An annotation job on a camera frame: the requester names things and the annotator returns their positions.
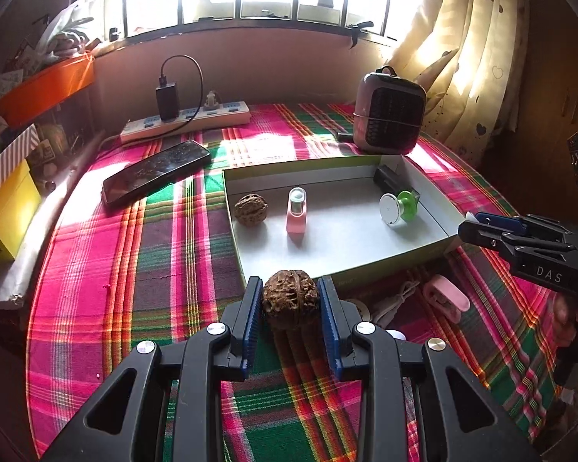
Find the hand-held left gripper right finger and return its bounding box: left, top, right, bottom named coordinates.
left=317, top=276, right=543, bottom=462

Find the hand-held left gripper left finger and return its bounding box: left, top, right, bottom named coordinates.
left=41, top=276, right=264, bottom=462

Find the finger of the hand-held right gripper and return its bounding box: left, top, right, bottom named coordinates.
left=457, top=221, right=578, bottom=258
left=467, top=212, right=578, bottom=239

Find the white round jar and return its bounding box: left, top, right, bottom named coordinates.
left=347, top=298, right=371, bottom=321

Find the small brown walnut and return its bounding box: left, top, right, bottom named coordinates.
left=261, top=269, right=319, bottom=330

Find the pink white clip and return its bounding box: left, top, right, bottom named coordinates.
left=421, top=274, right=470, bottom=323

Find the white cable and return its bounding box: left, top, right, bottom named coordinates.
left=368, top=279, right=422, bottom=325

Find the green white cardboard box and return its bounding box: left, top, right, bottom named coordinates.
left=220, top=154, right=465, bottom=282

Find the green white spool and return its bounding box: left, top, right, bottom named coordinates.
left=379, top=190, right=417, bottom=225

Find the black bike light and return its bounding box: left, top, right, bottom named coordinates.
left=373, top=164, right=408, bottom=193

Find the pink white toy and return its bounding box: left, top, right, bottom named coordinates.
left=286, top=187, right=310, bottom=234

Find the large brown walnut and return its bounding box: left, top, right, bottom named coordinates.
left=234, top=194, right=269, bottom=226

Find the person's right hand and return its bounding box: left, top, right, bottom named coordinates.
left=551, top=293, right=578, bottom=347

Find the pink green plaid blanket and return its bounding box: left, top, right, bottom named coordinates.
left=26, top=101, right=566, bottom=462

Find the brown wooden wardrobe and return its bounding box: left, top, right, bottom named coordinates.
left=511, top=0, right=578, bottom=213

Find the grey space heater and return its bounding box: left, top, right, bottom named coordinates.
left=353, top=66, right=427, bottom=155

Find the cream heart print curtain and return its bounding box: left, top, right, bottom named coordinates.
left=390, top=0, right=531, bottom=169

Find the black smartphone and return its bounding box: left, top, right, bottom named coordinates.
left=101, top=139, right=213, bottom=207

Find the white power strip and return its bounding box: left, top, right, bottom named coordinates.
left=119, top=101, right=251, bottom=144

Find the black charger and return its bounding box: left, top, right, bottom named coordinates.
left=155, top=84, right=180, bottom=121

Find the yellow box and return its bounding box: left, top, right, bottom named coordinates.
left=0, top=159, right=42, bottom=263

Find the red white striped box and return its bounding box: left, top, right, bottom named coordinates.
left=0, top=124, right=40, bottom=213

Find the orange box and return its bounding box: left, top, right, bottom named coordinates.
left=0, top=55, right=96, bottom=126

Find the white plastic bag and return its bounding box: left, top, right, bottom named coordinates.
left=36, top=2, right=94, bottom=59

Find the black charger cable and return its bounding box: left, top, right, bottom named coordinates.
left=159, top=55, right=204, bottom=128

